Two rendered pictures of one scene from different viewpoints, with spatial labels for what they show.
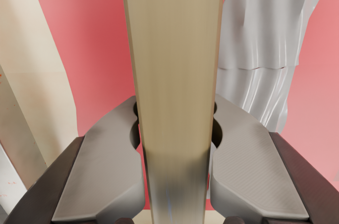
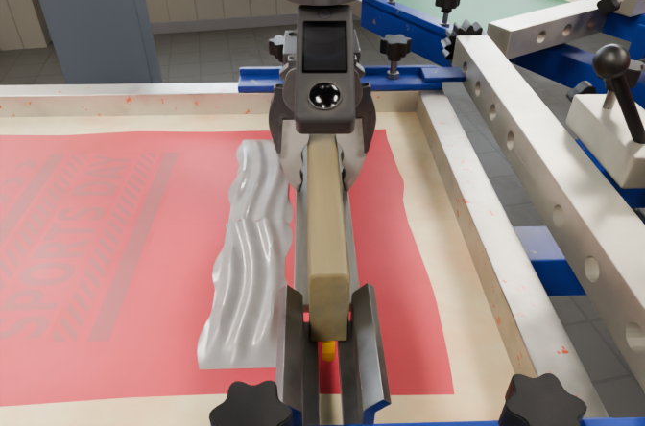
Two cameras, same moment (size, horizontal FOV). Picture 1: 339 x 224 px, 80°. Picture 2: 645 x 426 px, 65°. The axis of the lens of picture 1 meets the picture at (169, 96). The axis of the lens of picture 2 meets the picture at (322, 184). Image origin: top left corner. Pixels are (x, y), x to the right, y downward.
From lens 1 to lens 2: 41 cm
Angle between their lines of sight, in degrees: 25
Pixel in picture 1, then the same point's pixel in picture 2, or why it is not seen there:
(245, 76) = (267, 215)
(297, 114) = (219, 196)
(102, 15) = (375, 249)
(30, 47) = (433, 234)
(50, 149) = (430, 174)
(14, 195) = (450, 137)
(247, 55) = (267, 225)
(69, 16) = (399, 248)
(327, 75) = (202, 219)
